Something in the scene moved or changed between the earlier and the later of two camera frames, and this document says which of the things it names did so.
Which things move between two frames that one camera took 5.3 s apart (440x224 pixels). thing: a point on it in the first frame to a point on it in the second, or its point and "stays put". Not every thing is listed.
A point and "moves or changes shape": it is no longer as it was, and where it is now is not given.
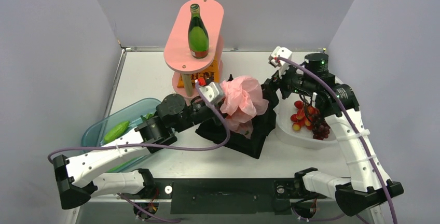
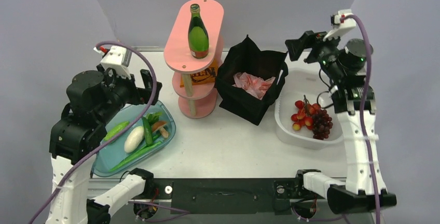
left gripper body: [207, 113] to [142, 95]
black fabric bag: [262, 125] to [250, 79]
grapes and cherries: [303, 116] stays put
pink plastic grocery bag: [242, 100] moves or changes shape
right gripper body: [292, 82] to [322, 52]
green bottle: [197, 34] stays put
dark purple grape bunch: [320, 127] stays put
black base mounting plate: [264, 196] stays put
